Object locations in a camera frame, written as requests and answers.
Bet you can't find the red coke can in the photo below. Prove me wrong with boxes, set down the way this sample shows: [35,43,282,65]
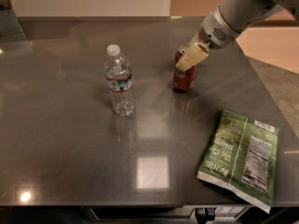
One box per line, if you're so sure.
[173,45,197,91]

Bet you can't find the dark drawer under table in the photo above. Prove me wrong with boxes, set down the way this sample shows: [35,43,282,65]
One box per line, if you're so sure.
[84,206,193,222]

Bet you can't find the clear plastic water bottle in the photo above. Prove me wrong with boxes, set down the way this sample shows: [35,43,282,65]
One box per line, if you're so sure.
[105,44,135,117]

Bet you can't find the green jalapeno chip bag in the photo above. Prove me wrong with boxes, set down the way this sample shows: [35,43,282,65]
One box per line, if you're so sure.
[197,110,279,213]

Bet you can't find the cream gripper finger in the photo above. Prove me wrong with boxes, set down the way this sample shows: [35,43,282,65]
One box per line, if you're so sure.
[176,42,209,72]

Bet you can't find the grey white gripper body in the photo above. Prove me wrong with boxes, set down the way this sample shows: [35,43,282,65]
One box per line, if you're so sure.
[189,7,240,49]

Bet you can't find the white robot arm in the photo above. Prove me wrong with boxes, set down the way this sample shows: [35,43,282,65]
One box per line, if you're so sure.
[176,0,299,72]

